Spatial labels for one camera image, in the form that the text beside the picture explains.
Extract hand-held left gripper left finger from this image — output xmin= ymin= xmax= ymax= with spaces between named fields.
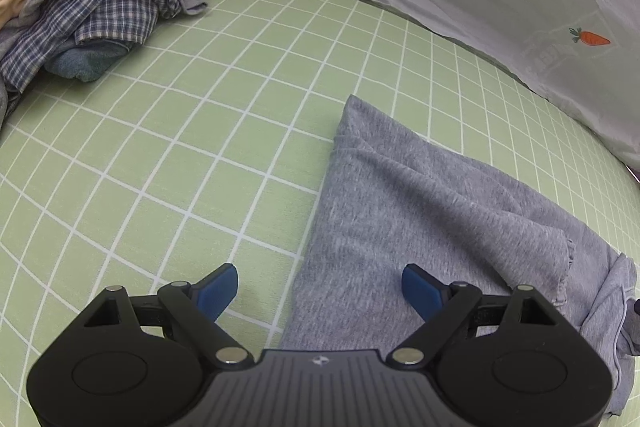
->
xmin=70 ymin=263 xmax=253 ymax=365

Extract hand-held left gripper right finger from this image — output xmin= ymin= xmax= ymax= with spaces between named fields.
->
xmin=387 ymin=263 xmax=571 ymax=365

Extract grey sweatpants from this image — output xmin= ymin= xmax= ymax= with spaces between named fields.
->
xmin=277 ymin=94 xmax=640 ymax=420

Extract blue denim garment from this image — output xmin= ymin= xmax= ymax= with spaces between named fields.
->
xmin=45 ymin=39 xmax=133 ymax=82

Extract blue plaid shirt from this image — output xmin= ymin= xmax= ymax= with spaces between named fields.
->
xmin=0 ymin=0 xmax=182 ymax=94

